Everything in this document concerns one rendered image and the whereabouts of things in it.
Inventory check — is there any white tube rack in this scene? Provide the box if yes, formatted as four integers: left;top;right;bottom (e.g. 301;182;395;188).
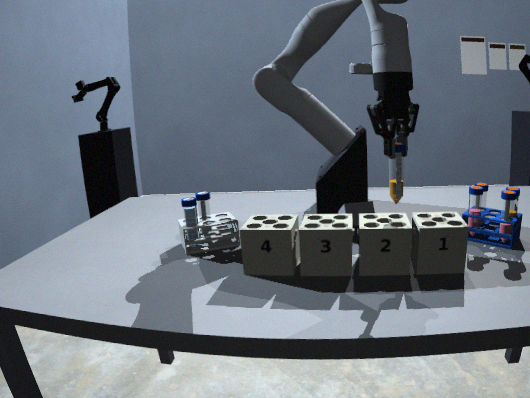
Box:
178;212;240;255

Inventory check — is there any white bucket adapter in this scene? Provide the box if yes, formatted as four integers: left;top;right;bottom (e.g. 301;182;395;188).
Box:
299;214;352;276
240;214;300;276
357;213;412;276
411;212;469;275

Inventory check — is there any blue tube rack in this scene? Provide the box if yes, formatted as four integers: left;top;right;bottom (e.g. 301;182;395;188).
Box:
462;208;522;249

